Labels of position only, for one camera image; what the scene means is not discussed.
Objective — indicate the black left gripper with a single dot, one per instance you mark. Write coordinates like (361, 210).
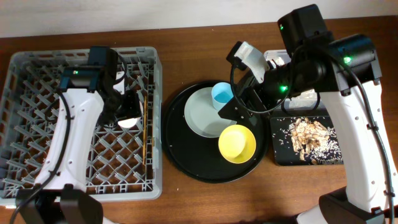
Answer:
(131, 106)

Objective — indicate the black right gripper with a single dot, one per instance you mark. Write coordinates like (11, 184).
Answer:
(252, 94)

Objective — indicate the pink cup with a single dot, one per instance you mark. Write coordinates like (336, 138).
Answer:
(128, 123)

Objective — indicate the blue cup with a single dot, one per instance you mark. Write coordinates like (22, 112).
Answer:
(221, 94)

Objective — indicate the wooden chopstick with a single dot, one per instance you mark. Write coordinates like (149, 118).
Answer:
(144, 148)

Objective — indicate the yellow bowl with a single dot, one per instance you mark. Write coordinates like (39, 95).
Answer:
(237, 144)

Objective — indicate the pale grey plate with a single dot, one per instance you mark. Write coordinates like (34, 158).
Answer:
(202, 118)

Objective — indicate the food scraps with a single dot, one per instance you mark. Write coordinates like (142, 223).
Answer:
(311, 140)

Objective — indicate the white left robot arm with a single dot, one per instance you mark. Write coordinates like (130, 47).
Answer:
(96, 91)

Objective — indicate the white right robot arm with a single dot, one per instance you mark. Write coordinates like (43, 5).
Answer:
(346, 76)

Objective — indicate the grey dishwasher rack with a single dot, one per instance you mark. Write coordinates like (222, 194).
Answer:
(114, 171)

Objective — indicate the black rectangular tray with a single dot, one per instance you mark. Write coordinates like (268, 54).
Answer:
(286, 152)

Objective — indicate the round black tray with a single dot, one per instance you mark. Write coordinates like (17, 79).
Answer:
(199, 157)

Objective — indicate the clear plastic bin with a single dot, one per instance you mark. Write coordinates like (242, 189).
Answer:
(307, 100)

